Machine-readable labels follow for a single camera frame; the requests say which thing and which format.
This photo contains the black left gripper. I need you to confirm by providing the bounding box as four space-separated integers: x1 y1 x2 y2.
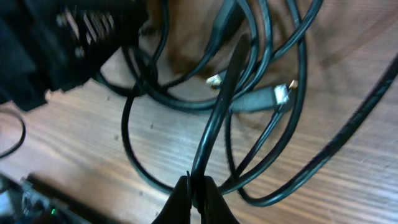
1 0 149 111

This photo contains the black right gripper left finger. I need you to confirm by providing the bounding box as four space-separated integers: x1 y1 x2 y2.
152 175 192 224

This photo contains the black camera cable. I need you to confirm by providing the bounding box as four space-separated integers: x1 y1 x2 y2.
236 54 398 208
0 108 27 159

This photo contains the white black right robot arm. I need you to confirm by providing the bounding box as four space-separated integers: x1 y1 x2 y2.
1 174 238 224

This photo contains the black right camera cable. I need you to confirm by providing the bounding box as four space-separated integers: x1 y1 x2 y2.
236 54 398 208

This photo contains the black thin USB cable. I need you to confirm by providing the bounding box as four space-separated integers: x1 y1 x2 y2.
121 0 308 208

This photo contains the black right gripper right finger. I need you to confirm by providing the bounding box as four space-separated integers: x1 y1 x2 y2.
198 176 239 224

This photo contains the black left camera cable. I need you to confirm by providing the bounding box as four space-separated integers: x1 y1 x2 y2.
0 108 27 159

